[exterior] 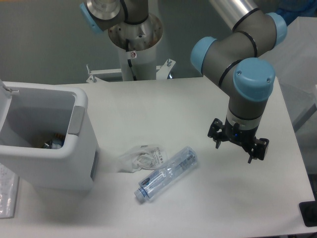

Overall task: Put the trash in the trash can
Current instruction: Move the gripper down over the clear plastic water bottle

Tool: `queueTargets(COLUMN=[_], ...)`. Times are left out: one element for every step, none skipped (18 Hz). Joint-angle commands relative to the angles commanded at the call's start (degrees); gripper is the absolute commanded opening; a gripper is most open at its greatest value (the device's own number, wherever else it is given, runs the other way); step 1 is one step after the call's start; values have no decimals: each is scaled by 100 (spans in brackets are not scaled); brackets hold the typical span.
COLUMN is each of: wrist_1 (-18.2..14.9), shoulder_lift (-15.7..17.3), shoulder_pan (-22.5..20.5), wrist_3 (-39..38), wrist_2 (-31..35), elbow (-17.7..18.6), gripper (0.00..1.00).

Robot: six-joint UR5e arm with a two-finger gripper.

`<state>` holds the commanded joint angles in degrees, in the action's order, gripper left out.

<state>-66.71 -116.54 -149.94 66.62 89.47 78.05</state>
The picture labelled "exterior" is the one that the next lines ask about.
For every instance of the white side table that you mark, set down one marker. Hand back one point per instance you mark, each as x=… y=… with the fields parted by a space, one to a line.
x=296 y=60

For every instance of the clear plastic water bottle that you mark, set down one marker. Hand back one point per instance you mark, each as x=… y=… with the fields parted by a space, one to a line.
x=159 y=179

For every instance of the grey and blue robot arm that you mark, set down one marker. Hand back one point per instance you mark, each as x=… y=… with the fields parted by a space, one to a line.
x=232 y=64

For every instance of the trash inside the can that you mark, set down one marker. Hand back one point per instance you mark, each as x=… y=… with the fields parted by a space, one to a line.
x=49 y=140

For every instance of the black device at table edge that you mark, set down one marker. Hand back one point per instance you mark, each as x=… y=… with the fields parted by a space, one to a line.
x=309 y=213

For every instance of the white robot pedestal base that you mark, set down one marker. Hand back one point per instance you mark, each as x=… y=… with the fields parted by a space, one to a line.
x=137 y=50

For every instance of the white open trash can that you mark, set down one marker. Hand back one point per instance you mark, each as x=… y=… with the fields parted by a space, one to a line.
x=27 y=110

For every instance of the white paper sheet in sleeve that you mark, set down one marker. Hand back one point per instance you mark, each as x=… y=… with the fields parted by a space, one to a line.
x=9 y=182

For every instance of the blue object in background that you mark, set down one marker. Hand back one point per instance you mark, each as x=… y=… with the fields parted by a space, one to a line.
x=291 y=9

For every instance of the crumpled white plastic bag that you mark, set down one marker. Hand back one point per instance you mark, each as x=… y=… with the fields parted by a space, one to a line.
x=142 y=157

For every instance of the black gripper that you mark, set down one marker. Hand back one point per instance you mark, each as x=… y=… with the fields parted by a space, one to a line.
x=256 y=148

